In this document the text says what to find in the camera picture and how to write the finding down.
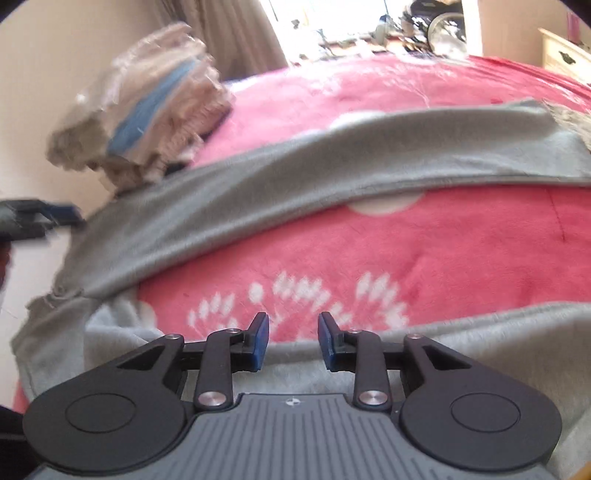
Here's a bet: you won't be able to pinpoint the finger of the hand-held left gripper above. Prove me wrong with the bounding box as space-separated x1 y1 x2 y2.
0 198 88 241

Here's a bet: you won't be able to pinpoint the cream nightstand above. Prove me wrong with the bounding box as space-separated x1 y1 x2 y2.
538 28 591 86

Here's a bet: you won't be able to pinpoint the grey sweatpants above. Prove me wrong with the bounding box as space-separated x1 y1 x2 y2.
11 98 591 480

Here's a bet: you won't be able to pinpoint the wheelchair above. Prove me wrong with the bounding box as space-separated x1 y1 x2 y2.
406 0 468 52

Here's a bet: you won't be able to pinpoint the beige garment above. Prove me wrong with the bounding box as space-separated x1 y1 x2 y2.
545 103 591 154

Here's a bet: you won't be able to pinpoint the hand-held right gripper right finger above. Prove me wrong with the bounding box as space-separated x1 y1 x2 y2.
318 311 472 411

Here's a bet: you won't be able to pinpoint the window curtain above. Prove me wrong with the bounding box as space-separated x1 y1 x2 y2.
166 0 289 81

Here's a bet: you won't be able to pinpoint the red floral blanket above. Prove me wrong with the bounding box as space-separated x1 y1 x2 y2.
14 53 591 411

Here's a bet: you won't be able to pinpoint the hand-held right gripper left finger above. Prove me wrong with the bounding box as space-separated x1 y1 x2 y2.
117 312 270 412

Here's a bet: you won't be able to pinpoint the stack of folded clothes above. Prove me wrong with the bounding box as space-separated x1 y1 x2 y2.
45 22 234 192

